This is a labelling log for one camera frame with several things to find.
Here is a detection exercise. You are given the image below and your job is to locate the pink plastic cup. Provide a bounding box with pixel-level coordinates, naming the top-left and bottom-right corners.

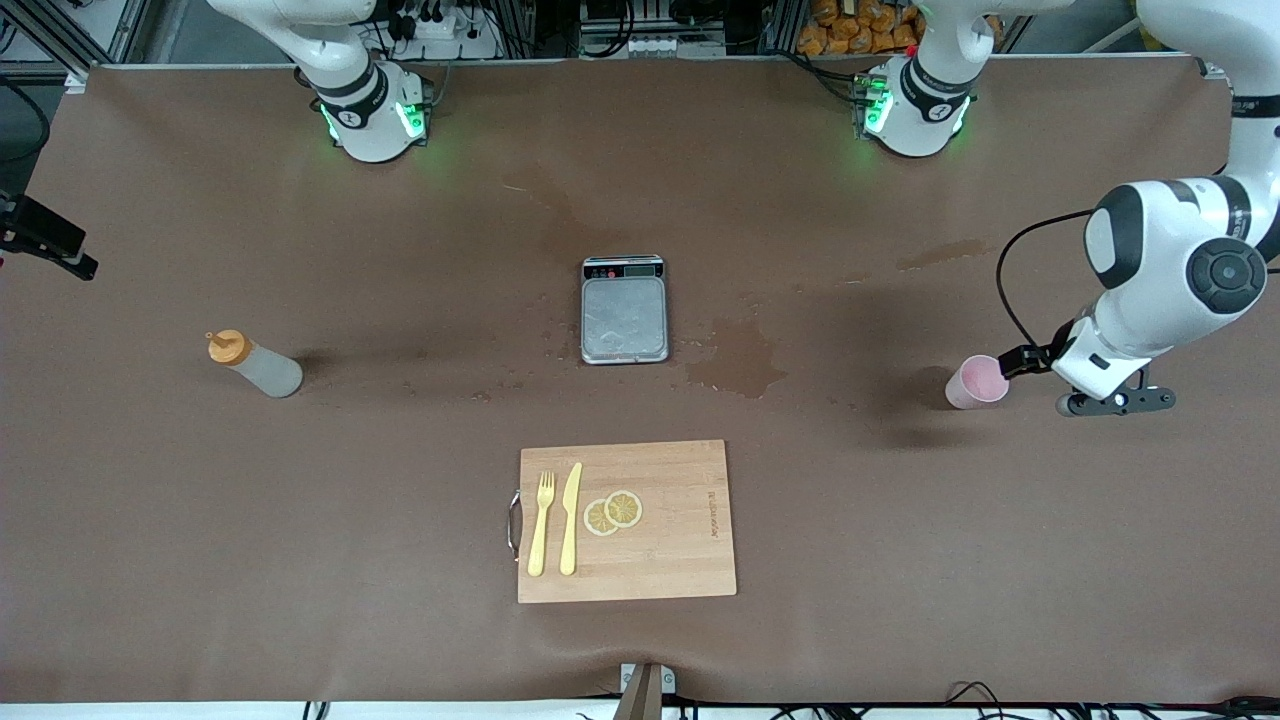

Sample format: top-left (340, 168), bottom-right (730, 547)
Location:
top-left (944, 354), bottom-right (1011, 411)

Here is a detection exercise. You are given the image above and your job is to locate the squeeze bottle with orange cap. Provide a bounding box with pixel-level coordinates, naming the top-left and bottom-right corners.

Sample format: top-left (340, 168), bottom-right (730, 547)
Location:
top-left (205, 329), bottom-right (304, 400)

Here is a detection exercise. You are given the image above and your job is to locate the brown table mat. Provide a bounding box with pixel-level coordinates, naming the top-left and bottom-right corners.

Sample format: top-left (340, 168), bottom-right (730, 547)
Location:
top-left (0, 55), bottom-right (1280, 706)

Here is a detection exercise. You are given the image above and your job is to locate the orange snack bags heap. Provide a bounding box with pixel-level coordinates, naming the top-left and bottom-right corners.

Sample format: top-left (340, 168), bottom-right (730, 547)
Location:
top-left (797, 0), bottom-right (926, 56)

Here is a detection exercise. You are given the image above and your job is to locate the steel digital kitchen scale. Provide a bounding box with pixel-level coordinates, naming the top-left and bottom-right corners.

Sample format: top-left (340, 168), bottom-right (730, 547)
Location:
top-left (581, 255), bottom-right (671, 366)

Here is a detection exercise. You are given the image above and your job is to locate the white power strip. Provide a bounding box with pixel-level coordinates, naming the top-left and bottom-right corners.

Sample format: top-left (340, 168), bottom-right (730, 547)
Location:
top-left (385, 0), bottom-right (501, 61)

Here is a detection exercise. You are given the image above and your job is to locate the yellow plastic knife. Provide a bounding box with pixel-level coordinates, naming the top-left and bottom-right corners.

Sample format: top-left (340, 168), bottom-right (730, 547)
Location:
top-left (559, 461), bottom-right (584, 577)

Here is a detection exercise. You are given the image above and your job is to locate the yellow plastic fork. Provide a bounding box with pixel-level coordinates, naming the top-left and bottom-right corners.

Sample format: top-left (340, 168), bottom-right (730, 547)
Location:
top-left (527, 471), bottom-right (556, 578)

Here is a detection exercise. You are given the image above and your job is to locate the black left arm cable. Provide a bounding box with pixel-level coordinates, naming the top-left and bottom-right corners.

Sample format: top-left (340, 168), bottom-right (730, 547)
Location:
top-left (995, 208), bottom-right (1096, 351)

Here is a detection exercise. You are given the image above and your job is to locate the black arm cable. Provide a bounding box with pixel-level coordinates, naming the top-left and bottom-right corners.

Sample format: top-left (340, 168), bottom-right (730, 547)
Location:
top-left (995, 208), bottom-right (1096, 351)
top-left (0, 75), bottom-right (51, 166)

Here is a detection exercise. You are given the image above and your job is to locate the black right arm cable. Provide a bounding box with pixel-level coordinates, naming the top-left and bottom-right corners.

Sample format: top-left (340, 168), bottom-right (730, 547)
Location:
top-left (0, 75), bottom-right (51, 166)

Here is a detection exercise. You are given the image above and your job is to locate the bamboo cutting board with handle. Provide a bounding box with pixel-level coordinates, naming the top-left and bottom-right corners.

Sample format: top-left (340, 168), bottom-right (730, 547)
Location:
top-left (507, 439), bottom-right (738, 605)

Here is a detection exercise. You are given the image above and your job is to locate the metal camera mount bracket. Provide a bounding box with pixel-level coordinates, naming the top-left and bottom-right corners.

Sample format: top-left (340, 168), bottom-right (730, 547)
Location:
top-left (612, 662), bottom-right (679, 720)

